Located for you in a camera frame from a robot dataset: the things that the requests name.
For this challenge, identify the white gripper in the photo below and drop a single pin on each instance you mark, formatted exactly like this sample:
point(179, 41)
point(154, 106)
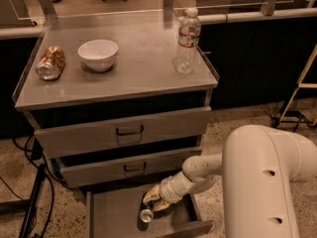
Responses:
point(167, 191)

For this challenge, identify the blue silver redbull can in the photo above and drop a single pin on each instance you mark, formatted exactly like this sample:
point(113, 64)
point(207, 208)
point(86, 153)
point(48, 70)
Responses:
point(146, 212)

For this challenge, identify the white ceramic bowl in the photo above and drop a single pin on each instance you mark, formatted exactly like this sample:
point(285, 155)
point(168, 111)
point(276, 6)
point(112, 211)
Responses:
point(99, 55)

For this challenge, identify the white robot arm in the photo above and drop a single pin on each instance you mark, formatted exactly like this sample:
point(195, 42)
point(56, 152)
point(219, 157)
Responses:
point(257, 166)

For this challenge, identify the middle steel drawer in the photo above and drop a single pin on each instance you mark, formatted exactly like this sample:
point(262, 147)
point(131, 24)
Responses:
point(141, 165)

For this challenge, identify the steel drawer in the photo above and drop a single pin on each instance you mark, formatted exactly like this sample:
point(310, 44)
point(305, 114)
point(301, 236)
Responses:
point(112, 211)
point(141, 165)
point(111, 134)

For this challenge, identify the bottom steel drawer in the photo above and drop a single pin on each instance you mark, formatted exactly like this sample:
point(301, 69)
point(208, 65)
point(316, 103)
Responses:
point(112, 211)

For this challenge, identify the steel drawer cabinet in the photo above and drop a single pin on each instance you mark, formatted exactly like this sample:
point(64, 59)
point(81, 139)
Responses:
point(142, 81)

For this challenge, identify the top steel drawer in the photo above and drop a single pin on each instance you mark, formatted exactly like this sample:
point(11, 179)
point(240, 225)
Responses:
point(111, 134)

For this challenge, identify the crushed orange soda can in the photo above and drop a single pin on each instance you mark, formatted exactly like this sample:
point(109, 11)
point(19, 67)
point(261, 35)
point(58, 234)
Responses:
point(51, 64)

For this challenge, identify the black metal stand leg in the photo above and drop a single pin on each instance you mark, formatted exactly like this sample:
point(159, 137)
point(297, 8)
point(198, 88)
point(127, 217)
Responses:
point(28, 218)

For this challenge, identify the clear plastic water bottle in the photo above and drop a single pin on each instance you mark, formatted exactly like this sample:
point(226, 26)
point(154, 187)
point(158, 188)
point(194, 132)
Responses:
point(188, 38)

